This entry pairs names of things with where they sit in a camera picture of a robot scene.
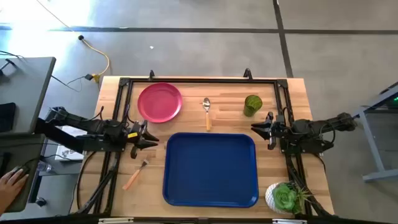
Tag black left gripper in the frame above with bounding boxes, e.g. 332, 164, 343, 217
126, 119, 160, 151

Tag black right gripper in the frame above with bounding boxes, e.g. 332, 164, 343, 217
250, 111, 289, 151

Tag green faceted plastic cup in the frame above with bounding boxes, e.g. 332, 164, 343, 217
243, 94, 264, 118

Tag red plastic plate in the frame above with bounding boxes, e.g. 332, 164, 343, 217
137, 82, 183, 124

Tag metal fork wooden handle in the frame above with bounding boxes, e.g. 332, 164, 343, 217
122, 157, 151, 191

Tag metal spoon wooden handle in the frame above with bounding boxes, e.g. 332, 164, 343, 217
202, 97, 213, 131

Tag blue plastic tray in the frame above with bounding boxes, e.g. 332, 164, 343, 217
162, 132, 260, 208

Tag succulent in white pot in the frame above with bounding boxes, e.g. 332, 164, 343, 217
264, 181, 313, 215

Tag white printed booklet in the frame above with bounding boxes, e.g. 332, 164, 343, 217
55, 126, 85, 162

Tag clear water bottle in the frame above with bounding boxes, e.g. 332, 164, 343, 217
36, 161, 52, 174

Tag grey metal table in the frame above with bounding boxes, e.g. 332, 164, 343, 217
353, 82, 398, 183

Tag dark grey desk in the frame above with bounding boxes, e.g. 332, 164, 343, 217
0, 133, 46, 214

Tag light grey desk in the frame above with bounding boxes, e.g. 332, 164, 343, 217
0, 57, 57, 134

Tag black flat device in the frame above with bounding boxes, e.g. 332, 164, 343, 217
0, 102, 16, 133

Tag person's hand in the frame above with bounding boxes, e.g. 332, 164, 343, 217
0, 170, 29, 215

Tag black aluminium rig frame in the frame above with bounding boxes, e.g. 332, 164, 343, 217
76, 68, 335, 218

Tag black curved table cable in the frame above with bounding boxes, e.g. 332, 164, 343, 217
75, 151, 96, 210

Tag white metal bracket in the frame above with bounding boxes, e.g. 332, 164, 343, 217
98, 217, 134, 224
272, 218, 308, 224

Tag yellow extension cable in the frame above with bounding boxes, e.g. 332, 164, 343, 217
35, 0, 111, 83

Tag thin black floor cable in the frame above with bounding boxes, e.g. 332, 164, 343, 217
50, 74, 94, 93

